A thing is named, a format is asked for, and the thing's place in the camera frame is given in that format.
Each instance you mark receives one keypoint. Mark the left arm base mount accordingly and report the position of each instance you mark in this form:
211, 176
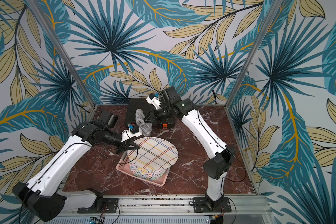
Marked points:
102, 206

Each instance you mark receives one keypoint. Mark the plaid striped white plate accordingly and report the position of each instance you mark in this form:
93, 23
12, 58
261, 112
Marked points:
154, 154

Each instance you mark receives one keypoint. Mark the aluminium frame post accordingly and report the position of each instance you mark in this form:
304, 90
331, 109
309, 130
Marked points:
273, 11
44, 21

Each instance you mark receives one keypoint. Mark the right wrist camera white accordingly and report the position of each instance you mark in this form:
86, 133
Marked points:
154, 100

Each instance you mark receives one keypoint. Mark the colourful squiggle pattern plate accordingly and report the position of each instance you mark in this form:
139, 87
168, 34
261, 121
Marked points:
146, 174

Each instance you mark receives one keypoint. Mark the right aluminium frame post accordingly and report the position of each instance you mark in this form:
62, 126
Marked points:
273, 11

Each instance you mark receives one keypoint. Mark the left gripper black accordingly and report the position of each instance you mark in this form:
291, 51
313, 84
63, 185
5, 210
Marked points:
124, 146

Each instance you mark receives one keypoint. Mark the aluminium front rail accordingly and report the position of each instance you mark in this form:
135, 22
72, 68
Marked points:
175, 209

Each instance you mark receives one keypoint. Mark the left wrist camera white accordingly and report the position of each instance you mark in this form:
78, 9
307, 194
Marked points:
132, 131

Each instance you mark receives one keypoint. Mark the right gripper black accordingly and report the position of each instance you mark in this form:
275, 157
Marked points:
153, 116

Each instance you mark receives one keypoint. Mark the pink plastic basket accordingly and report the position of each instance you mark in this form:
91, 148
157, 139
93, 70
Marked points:
123, 167

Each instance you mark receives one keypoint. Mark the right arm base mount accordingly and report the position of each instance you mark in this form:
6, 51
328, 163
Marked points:
205, 205

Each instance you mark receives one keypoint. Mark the grey dish cloth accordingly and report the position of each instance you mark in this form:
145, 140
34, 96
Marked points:
146, 128

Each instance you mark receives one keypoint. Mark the left aluminium frame post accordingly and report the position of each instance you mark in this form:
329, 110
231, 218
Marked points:
44, 21

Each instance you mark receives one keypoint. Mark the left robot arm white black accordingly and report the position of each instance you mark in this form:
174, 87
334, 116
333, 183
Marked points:
40, 194

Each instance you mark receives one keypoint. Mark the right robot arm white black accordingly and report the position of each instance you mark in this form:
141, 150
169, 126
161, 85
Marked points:
169, 105

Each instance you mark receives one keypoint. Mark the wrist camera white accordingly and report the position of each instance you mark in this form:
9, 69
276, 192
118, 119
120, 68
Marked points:
154, 100
132, 131

